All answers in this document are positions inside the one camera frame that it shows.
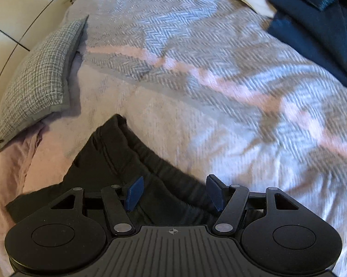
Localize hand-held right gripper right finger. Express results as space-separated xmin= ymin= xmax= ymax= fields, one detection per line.
xmin=206 ymin=174 xmax=301 ymax=235

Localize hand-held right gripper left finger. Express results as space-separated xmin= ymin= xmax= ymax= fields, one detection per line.
xmin=48 ymin=176 xmax=145 ymax=236

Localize black pants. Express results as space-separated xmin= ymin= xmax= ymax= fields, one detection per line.
xmin=5 ymin=114 xmax=263 ymax=231

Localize pink fleece blanket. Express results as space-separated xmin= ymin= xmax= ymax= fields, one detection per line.
xmin=0 ymin=0 xmax=281 ymax=277

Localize grey woven cushion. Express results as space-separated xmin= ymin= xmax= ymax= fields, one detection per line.
xmin=0 ymin=14 xmax=90 ymax=152

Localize grey herringbone blanket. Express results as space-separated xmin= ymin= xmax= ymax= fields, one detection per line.
xmin=81 ymin=0 xmax=347 ymax=277

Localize navy blue garment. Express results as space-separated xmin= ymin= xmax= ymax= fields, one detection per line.
xmin=243 ymin=0 xmax=347 ymax=81

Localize white wardrobe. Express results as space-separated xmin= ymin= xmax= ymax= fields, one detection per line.
xmin=0 ymin=0 xmax=84 ymax=151

